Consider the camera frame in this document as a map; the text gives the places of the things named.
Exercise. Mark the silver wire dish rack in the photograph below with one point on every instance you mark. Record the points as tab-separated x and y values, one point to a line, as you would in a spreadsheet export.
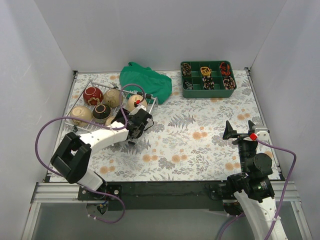
116	112

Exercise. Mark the grey black folded sock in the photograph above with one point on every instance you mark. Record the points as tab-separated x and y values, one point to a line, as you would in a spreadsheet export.
187	85

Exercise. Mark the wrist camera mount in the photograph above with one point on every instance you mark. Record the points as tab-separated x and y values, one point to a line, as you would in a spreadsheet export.
141	104
259	132

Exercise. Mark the leopard print rolled sock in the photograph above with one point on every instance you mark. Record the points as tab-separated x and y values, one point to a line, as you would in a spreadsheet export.
186	69

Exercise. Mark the tan bowl with logo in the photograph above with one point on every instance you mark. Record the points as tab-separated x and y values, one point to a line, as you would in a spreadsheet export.
135	100

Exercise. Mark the beige flower bowl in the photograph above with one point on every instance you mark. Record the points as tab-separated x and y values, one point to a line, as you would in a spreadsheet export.
113	98

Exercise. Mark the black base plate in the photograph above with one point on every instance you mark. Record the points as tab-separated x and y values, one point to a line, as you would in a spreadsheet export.
170	195

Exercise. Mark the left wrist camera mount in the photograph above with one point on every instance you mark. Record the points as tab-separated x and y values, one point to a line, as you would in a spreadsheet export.
141	104

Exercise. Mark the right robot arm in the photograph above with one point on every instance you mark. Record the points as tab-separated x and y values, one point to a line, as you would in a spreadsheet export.
252	187

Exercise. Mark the beige bowl front left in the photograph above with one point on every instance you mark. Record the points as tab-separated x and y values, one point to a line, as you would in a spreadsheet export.
81	112

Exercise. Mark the red floral bowl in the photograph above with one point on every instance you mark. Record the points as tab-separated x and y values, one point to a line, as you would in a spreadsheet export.
93	96

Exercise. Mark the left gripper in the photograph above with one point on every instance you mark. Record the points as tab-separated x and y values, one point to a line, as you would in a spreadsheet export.
135	133

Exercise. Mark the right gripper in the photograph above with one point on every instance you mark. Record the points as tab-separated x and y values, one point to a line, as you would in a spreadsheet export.
241	135

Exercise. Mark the black pink floral rolled sock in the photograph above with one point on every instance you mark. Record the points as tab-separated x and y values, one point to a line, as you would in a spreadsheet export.
208	83

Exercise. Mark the green cloth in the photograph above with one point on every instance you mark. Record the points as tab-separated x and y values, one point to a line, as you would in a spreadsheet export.
152	82

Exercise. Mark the black patterned bowl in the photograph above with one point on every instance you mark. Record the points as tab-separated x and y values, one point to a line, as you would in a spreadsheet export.
101	113

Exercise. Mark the white bowl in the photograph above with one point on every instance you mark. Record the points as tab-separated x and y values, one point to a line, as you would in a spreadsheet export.
109	121

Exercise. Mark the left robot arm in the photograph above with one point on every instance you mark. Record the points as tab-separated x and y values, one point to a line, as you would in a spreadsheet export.
71	158

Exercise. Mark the aluminium frame rail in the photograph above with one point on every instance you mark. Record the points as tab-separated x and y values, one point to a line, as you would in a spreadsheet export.
55	193

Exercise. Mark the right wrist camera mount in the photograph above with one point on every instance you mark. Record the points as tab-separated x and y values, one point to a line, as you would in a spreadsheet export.
259	132

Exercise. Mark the green compartment organizer box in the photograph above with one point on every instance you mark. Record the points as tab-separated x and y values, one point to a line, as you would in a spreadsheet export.
196	79

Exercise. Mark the yellow rolled sock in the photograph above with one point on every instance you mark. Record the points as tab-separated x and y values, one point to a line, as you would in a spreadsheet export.
205	71

